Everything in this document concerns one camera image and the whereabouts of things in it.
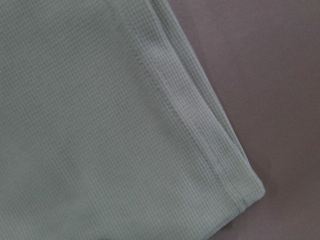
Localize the olive green long-sleeve shirt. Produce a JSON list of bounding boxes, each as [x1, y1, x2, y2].
[[0, 0, 265, 240]]

